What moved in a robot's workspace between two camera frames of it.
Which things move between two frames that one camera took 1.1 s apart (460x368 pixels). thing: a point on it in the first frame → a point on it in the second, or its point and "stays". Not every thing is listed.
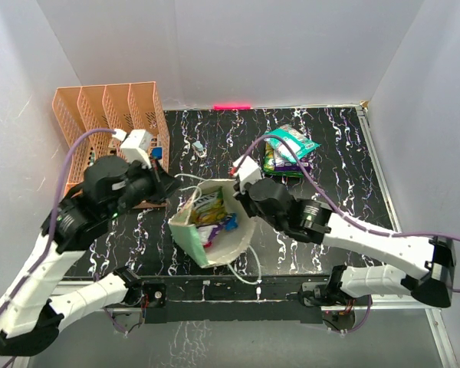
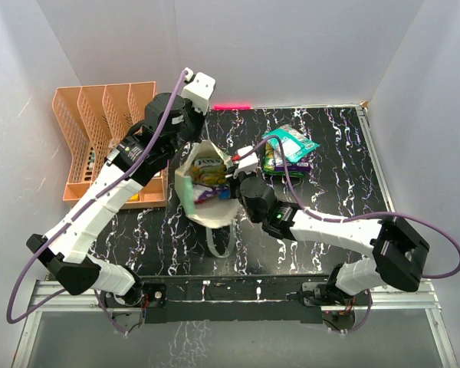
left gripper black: (165, 182) → (199, 116)
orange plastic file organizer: (119, 108) stays
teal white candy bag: (297, 142) stays
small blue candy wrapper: (231, 224) → (225, 195)
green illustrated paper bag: (214, 223) → (205, 190)
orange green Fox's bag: (209, 208) → (208, 171)
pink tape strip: (231, 106) stays
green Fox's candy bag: (284, 174) stays
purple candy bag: (207, 232) → (208, 193)
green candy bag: (269, 159) stays
